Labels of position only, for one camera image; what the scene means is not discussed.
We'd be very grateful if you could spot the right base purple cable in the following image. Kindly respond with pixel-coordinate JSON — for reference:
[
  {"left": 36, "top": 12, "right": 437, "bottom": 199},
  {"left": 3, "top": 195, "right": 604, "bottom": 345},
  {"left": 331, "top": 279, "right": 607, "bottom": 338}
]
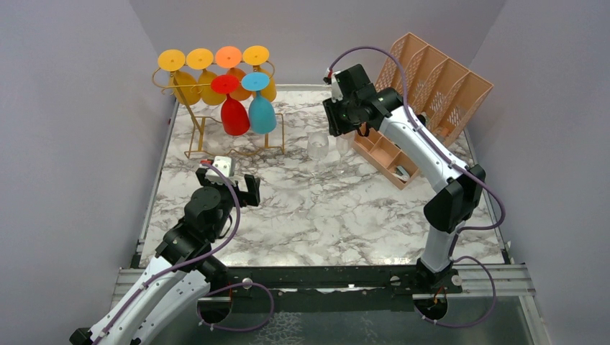
[{"left": 411, "top": 255, "right": 498, "bottom": 329}]

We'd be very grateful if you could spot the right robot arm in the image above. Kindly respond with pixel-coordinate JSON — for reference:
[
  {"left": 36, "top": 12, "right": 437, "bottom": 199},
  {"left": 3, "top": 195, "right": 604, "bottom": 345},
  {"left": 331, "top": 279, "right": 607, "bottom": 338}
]
[{"left": 323, "top": 64, "right": 486, "bottom": 293}]

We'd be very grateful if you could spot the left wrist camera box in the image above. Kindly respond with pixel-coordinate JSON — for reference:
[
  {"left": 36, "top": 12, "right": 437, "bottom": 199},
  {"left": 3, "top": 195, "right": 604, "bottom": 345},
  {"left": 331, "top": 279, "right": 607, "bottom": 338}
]
[{"left": 199, "top": 156, "right": 236, "bottom": 186}]

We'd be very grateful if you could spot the blue wine glass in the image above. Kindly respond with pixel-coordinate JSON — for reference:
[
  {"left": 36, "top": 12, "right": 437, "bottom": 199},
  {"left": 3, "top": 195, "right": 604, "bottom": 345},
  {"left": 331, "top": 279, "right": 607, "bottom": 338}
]
[{"left": 241, "top": 72, "right": 277, "bottom": 134}]

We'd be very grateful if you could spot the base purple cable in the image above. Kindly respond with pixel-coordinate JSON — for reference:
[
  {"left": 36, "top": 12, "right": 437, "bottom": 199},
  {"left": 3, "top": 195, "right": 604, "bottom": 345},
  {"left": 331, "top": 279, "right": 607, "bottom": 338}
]
[
  {"left": 196, "top": 282, "right": 275, "bottom": 334},
  {"left": 411, "top": 255, "right": 498, "bottom": 329}
]

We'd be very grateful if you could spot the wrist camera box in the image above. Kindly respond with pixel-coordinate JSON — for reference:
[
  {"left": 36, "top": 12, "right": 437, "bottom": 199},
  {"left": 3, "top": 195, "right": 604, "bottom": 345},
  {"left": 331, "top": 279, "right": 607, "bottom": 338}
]
[
  {"left": 199, "top": 156, "right": 236, "bottom": 186},
  {"left": 323, "top": 68, "right": 343, "bottom": 103}
]

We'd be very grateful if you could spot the peach plastic file organizer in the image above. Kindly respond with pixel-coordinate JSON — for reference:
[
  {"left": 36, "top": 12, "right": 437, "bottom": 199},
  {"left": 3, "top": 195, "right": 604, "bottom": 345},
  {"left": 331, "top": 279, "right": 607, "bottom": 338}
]
[{"left": 352, "top": 33, "right": 493, "bottom": 190}]

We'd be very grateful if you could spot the red wine glass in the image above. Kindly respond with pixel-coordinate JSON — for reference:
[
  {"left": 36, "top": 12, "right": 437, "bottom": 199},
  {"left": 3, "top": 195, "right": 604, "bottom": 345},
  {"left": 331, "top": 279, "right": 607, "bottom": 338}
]
[{"left": 211, "top": 75, "right": 250, "bottom": 137}]

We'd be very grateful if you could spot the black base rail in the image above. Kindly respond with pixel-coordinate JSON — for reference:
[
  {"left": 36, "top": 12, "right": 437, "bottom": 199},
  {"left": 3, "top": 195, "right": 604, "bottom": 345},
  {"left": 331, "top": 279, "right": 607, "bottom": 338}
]
[{"left": 197, "top": 264, "right": 463, "bottom": 318}]

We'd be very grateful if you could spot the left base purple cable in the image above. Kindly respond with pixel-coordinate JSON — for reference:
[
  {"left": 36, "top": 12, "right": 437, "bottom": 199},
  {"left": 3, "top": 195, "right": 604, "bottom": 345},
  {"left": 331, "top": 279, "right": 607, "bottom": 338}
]
[{"left": 196, "top": 282, "right": 275, "bottom": 334}]

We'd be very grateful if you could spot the yellow wine glass far left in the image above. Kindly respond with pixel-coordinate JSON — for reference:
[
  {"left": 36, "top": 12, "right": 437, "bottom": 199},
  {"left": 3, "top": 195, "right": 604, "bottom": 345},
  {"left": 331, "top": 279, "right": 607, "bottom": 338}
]
[{"left": 158, "top": 49, "right": 200, "bottom": 106}]

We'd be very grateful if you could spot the orange wine glass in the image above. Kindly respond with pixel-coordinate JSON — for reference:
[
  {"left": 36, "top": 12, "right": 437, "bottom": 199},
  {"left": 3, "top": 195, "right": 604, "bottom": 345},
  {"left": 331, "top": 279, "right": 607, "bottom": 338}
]
[{"left": 214, "top": 46, "right": 252, "bottom": 101}]

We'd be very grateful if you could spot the yellow wine glass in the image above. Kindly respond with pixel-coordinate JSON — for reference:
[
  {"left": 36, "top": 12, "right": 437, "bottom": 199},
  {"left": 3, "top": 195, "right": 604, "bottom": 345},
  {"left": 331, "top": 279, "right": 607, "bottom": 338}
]
[
  {"left": 241, "top": 45, "right": 277, "bottom": 102},
  {"left": 158, "top": 49, "right": 200, "bottom": 106},
  {"left": 186, "top": 47, "right": 226, "bottom": 106}
]

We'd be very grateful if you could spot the clear wine glass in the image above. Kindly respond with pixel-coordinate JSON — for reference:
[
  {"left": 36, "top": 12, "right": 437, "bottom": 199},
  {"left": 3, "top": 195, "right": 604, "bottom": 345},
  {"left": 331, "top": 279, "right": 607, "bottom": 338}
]
[
  {"left": 307, "top": 132, "right": 329, "bottom": 176},
  {"left": 334, "top": 132, "right": 355, "bottom": 175}
]

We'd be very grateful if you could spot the yellow wine glass right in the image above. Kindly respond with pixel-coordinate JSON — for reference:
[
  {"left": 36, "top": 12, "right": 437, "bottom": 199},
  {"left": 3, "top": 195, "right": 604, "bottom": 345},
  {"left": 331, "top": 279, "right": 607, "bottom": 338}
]
[{"left": 241, "top": 45, "right": 277, "bottom": 102}]

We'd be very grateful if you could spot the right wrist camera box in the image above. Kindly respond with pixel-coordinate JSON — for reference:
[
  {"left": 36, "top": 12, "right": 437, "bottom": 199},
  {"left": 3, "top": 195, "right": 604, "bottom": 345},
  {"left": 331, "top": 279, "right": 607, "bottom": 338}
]
[{"left": 323, "top": 68, "right": 343, "bottom": 103}]

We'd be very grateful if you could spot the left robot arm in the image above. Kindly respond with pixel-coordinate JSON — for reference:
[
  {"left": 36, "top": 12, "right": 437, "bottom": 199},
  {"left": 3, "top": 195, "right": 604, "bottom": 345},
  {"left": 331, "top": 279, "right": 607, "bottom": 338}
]
[{"left": 69, "top": 162, "right": 260, "bottom": 344}]

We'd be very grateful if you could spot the gold wire glass rack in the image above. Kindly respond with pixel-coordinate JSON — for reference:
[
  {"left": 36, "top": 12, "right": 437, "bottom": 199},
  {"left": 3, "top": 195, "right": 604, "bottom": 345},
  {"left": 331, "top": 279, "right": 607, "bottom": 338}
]
[{"left": 151, "top": 59, "right": 286, "bottom": 160}]

